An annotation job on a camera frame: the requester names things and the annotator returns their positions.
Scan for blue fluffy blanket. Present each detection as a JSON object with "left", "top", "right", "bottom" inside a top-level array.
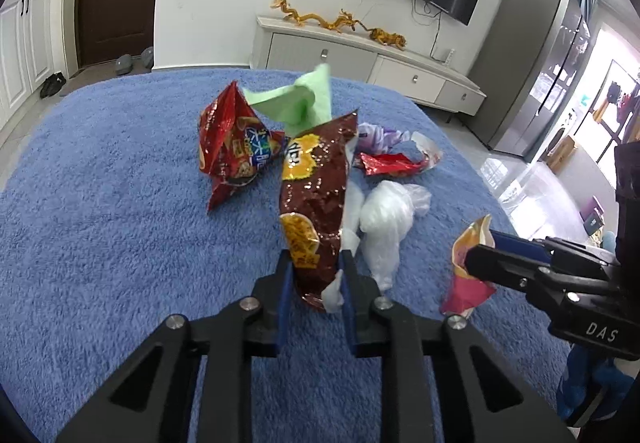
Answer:
[{"left": 0, "top": 68, "right": 576, "bottom": 443}]

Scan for purple white wrapper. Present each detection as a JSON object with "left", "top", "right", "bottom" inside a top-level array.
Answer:
[{"left": 356, "top": 122, "right": 412, "bottom": 156}]

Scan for person's right hand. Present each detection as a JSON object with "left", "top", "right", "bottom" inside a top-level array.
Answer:
[{"left": 557, "top": 345, "right": 633, "bottom": 424}]

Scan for red snack bag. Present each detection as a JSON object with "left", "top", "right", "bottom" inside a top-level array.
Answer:
[{"left": 197, "top": 80, "right": 288, "bottom": 213}]

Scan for clear plastic bag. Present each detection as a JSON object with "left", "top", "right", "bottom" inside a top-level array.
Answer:
[{"left": 360, "top": 180, "right": 432, "bottom": 294}]

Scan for golden dragon figurine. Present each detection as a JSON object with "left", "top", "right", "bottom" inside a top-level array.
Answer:
[
  {"left": 271, "top": 0, "right": 331, "bottom": 27},
  {"left": 320, "top": 9, "right": 371, "bottom": 35}
]

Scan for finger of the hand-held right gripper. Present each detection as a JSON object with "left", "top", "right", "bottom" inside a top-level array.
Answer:
[
  {"left": 490, "top": 229, "right": 621, "bottom": 269},
  {"left": 464, "top": 243, "right": 623, "bottom": 324}
]

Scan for brown snack bag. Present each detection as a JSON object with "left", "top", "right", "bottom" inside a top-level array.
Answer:
[{"left": 277, "top": 109, "right": 361, "bottom": 313}]

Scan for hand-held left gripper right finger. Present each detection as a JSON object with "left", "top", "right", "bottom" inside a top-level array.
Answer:
[{"left": 340, "top": 248, "right": 576, "bottom": 443}]

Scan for orange red wrapper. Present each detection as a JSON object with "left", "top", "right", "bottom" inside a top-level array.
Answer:
[{"left": 440, "top": 214, "right": 497, "bottom": 319}]

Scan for cardboard box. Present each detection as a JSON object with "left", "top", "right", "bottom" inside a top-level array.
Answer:
[{"left": 547, "top": 136, "right": 579, "bottom": 174}]

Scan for golden tiger figurine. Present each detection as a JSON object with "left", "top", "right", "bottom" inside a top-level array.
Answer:
[{"left": 369, "top": 28, "right": 407, "bottom": 50}]

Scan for television cables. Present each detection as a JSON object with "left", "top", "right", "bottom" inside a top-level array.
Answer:
[{"left": 412, "top": 0, "right": 445, "bottom": 59}]

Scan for green paper napkin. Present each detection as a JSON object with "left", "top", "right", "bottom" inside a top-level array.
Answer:
[{"left": 241, "top": 62, "right": 335, "bottom": 138}]

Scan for white television cabinet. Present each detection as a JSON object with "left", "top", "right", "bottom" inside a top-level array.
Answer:
[{"left": 249, "top": 14, "right": 487, "bottom": 116}]

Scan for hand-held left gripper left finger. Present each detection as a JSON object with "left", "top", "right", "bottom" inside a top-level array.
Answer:
[{"left": 55, "top": 248, "right": 296, "bottom": 443}]

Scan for grey refrigerator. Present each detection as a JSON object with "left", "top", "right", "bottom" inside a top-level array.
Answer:
[{"left": 467, "top": 0, "right": 592, "bottom": 159}]

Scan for small red wrapper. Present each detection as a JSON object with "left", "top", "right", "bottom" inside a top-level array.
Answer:
[{"left": 352, "top": 130, "right": 445, "bottom": 178}]

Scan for white shoe cabinet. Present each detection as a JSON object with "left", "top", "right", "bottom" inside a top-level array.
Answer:
[{"left": 0, "top": 0, "right": 57, "bottom": 130}]

